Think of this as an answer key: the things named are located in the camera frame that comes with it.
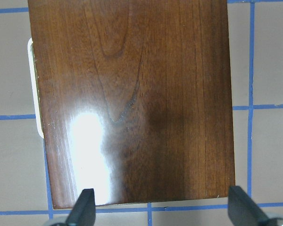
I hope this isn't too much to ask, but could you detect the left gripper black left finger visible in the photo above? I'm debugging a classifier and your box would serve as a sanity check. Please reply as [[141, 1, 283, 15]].
[[66, 188, 95, 226]]

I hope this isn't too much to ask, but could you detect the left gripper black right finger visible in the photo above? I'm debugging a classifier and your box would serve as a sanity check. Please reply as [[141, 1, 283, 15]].
[[227, 186, 269, 226]]

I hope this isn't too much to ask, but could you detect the light wood drawer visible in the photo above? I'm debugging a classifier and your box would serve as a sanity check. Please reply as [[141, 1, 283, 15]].
[[27, 38, 44, 139]]

